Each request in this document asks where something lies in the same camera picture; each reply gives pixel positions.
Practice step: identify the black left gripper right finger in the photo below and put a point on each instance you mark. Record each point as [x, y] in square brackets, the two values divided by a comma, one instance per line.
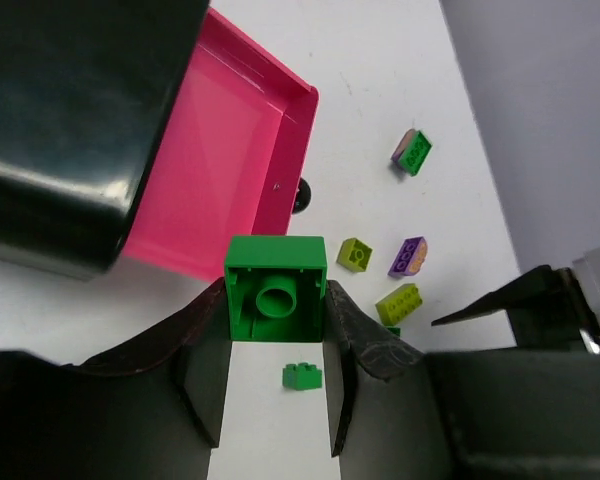
[397, 413]

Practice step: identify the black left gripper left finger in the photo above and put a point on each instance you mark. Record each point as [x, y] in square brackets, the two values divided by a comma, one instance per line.
[149, 408]

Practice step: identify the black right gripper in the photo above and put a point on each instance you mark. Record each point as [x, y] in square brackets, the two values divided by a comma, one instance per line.
[547, 310]

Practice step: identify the small green lego brick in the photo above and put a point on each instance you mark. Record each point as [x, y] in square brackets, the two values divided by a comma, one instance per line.
[302, 377]

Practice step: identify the lime long lego brick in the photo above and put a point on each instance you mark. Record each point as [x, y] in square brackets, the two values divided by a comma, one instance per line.
[399, 304]

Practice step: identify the green square lego brick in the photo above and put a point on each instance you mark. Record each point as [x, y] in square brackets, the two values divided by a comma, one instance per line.
[275, 288]

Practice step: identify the green long lego brick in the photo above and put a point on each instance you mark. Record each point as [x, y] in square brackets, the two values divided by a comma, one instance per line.
[415, 152]

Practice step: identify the pink top drawer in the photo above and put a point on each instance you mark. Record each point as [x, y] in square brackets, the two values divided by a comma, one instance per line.
[231, 157]

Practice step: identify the purple curved lego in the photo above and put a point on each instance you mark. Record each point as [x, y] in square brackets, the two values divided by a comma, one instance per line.
[403, 145]

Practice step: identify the purple butterfly lego brick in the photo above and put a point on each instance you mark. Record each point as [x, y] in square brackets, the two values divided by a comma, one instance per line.
[410, 257]

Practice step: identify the lime square lego brick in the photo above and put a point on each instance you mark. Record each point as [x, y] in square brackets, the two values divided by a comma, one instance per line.
[354, 255]

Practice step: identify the black drawer knob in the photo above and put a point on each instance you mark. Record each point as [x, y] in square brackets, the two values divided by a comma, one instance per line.
[302, 197]

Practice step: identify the black drawer cabinet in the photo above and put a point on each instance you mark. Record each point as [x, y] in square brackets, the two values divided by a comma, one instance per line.
[86, 92]

